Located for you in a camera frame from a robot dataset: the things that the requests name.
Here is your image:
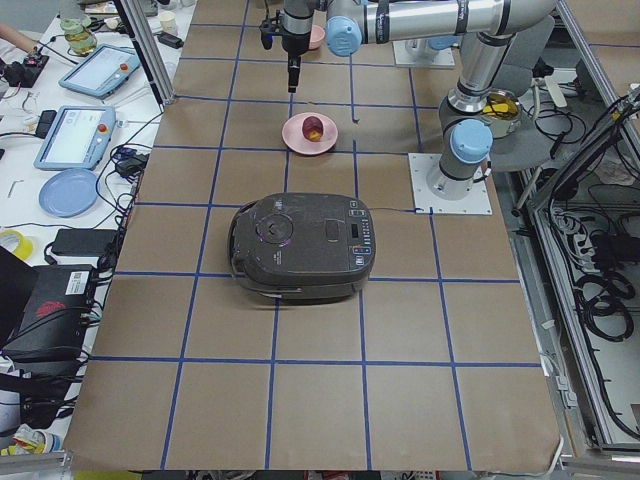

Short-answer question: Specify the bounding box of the black power adapter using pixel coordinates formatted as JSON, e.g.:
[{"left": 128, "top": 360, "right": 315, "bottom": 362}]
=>
[{"left": 51, "top": 229, "right": 116, "bottom": 257}]

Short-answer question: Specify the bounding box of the blue teach pendant near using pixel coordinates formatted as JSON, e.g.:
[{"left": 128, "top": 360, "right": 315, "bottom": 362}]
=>
[{"left": 33, "top": 106, "right": 116, "bottom": 171}]

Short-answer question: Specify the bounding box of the yellow tape roll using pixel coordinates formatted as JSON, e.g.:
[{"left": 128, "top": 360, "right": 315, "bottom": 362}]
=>
[{"left": 0, "top": 229, "right": 34, "bottom": 261}]

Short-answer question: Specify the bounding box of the white chair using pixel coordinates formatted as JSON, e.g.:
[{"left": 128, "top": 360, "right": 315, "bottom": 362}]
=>
[{"left": 490, "top": 15, "right": 558, "bottom": 172}]

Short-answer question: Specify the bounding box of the dark grey rice cooker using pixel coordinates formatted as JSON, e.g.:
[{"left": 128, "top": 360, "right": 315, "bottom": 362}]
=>
[{"left": 228, "top": 192, "right": 376, "bottom": 301}]

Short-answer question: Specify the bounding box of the glass jar with lid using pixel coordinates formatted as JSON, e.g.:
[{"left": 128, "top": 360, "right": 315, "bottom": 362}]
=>
[{"left": 59, "top": 0, "right": 97, "bottom": 56}]

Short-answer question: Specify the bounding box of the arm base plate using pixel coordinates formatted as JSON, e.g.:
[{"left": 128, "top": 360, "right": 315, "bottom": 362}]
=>
[
  {"left": 408, "top": 153, "right": 492, "bottom": 215},
  {"left": 393, "top": 38, "right": 455, "bottom": 69}
]

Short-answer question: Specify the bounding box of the steel bowl on chair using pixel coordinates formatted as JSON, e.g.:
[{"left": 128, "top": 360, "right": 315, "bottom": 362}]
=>
[{"left": 480, "top": 90, "right": 522, "bottom": 139}]

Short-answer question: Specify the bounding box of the black computer box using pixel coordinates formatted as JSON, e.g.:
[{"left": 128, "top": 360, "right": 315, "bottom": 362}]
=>
[{"left": 1, "top": 264, "right": 97, "bottom": 362}]

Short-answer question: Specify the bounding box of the pink bowl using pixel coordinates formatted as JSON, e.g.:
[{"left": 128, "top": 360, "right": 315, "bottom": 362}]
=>
[{"left": 309, "top": 25, "right": 325, "bottom": 50}]

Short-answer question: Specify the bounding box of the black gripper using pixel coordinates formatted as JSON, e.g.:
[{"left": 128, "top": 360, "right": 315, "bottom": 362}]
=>
[{"left": 282, "top": 31, "right": 306, "bottom": 93}]

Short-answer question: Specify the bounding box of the red apple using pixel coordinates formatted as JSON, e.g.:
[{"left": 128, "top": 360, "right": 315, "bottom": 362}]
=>
[{"left": 301, "top": 115, "right": 324, "bottom": 142}]

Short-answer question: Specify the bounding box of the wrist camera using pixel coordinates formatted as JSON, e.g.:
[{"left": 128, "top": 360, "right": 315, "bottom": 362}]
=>
[{"left": 259, "top": 15, "right": 282, "bottom": 50}]

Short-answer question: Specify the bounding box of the blue teach pendant far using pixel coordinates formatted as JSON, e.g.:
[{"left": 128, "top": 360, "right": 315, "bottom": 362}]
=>
[{"left": 58, "top": 45, "right": 141, "bottom": 99}]

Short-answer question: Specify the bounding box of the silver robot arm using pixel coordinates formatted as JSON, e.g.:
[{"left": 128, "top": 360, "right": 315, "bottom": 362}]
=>
[{"left": 260, "top": 1, "right": 556, "bottom": 200}]

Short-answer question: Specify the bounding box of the pink plate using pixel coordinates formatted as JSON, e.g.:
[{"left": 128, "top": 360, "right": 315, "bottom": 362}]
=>
[{"left": 281, "top": 112, "right": 338, "bottom": 156}]

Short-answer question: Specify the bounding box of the aluminium frame post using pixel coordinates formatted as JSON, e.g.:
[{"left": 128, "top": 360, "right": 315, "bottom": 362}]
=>
[{"left": 114, "top": 0, "right": 175, "bottom": 106}]

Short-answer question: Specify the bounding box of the light blue plate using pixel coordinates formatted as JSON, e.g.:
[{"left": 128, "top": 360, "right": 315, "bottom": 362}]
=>
[{"left": 39, "top": 169, "right": 98, "bottom": 218}]

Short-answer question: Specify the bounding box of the blue teach pendant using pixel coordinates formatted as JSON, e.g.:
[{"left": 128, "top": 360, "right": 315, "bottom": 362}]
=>
[
  {"left": 58, "top": 45, "right": 141, "bottom": 99},
  {"left": 33, "top": 106, "right": 116, "bottom": 171}
]

